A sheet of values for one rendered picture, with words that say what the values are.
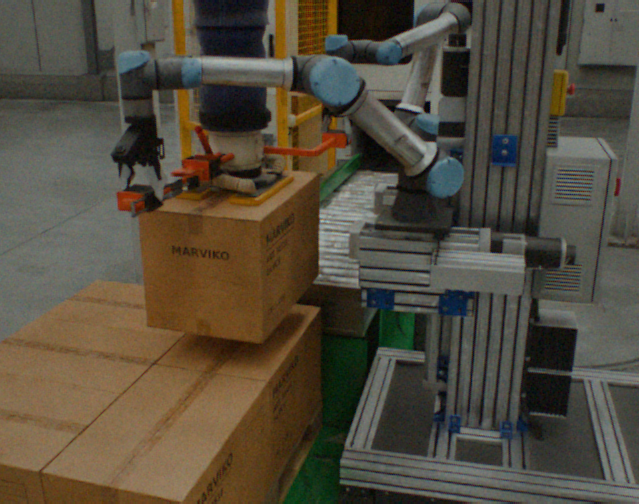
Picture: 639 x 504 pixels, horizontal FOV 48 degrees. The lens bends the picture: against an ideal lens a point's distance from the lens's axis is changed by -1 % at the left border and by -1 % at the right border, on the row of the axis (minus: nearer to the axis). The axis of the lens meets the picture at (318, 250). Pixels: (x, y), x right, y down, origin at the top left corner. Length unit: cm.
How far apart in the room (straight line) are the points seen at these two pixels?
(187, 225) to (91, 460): 71
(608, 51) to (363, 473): 945
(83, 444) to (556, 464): 151
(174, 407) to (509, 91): 138
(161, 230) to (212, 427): 61
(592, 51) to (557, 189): 904
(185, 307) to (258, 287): 27
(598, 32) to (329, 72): 957
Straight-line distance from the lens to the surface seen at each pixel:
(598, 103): 1151
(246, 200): 222
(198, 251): 219
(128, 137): 180
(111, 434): 211
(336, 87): 185
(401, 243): 221
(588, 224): 234
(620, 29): 1133
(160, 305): 233
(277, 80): 198
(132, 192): 183
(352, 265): 321
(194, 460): 196
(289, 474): 276
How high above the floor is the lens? 168
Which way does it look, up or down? 19 degrees down
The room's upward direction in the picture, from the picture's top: straight up
